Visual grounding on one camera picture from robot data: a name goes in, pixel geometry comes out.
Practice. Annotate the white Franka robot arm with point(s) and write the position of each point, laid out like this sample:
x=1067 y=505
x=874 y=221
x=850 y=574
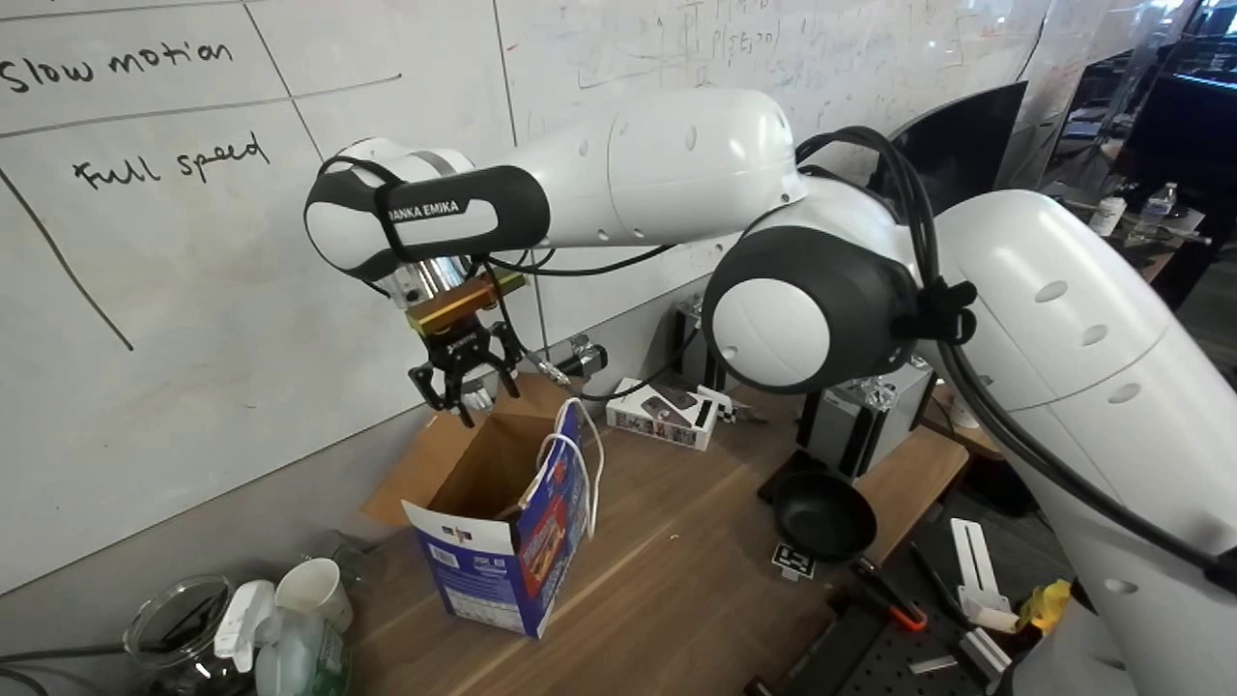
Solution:
x=672 y=167

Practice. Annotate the silver cylinder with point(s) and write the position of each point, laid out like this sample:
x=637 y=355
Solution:
x=986 y=652

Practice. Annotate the whiteboard with handwritten words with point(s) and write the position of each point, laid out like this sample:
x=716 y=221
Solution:
x=195 y=387

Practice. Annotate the white plastic cup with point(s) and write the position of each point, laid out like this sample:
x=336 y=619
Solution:
x=312 y=584

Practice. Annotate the clear round container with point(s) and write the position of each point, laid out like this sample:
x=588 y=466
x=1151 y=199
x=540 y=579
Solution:
x=177 y=632

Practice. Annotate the black cylindrical tube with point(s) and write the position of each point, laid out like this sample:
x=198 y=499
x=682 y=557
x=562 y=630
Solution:
x=582 y=359

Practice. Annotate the green spray bottle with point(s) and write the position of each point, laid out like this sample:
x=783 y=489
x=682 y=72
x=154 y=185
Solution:
x=303 y=661

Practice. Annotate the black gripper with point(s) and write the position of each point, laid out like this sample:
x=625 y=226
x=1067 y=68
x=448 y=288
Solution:
x=466 y=355

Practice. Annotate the blue printed cardboard box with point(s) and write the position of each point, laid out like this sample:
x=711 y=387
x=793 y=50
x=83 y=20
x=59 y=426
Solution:
x=497 y=565

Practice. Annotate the white product box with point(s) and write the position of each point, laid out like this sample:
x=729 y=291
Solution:
x=658 y=412

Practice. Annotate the black orange bar clamp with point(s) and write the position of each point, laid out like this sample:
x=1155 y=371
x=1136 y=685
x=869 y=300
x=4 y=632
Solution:
x=895 y=604

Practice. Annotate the grey Dominator battery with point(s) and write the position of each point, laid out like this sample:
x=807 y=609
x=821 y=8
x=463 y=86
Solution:
x=694 y=349

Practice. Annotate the black perforated breadboard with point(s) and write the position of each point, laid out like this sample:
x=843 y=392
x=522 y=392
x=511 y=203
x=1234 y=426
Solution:
x=903 y=664

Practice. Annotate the white metal bracket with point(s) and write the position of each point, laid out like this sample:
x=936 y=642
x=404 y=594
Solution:
x=981 y=563

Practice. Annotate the plain grey battery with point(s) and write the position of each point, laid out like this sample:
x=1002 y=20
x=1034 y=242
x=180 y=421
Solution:
x=874 y=421

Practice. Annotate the yellow object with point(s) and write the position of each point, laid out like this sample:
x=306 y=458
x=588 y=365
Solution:
x=1046 y=604

